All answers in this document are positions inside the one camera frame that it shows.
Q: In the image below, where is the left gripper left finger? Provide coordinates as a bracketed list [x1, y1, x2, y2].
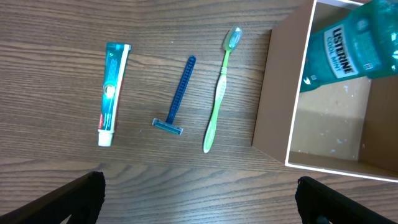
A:
[1, 171, 106, 224]

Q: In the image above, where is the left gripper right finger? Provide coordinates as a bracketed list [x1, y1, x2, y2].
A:
[295, 176, 396, 224]

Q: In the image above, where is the blue disposable razor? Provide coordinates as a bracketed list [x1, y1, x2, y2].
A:
[152, 55, 197, 135]

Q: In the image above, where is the teal toothpaste tube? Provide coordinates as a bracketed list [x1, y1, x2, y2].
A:
[98, 42, 131, 147]

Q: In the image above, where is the blue mouthwash bottle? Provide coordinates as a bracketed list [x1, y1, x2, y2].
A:
[300, 0, 397, 92]

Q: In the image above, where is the green toothbrush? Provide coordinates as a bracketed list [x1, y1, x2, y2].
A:
[203, 27, 243, 154]

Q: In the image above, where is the white cardboard box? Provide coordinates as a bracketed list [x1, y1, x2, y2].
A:
[252, 1, 397, 182]

